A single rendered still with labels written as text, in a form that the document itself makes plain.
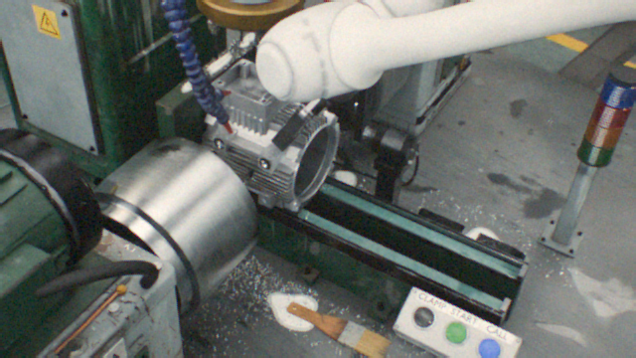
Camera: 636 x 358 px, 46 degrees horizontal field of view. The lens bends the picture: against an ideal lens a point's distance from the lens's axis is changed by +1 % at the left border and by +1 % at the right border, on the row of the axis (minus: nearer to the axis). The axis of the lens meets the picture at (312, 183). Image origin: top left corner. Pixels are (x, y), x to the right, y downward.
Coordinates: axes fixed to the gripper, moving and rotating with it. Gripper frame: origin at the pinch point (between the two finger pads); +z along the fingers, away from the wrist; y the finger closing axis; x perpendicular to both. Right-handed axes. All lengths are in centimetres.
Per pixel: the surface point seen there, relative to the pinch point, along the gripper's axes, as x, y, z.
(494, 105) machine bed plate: 31, -73, 18
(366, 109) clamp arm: 7.0, -18.6, 0.0
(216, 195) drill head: -0.8, 21.1, -2.1
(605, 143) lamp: 43, -33, -21
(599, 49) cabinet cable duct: 70, -253, 84
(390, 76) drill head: 5.8, -32.2, 1.4
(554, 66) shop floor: 59, -232, 94
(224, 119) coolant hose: -8.9, 8.6, -1.4
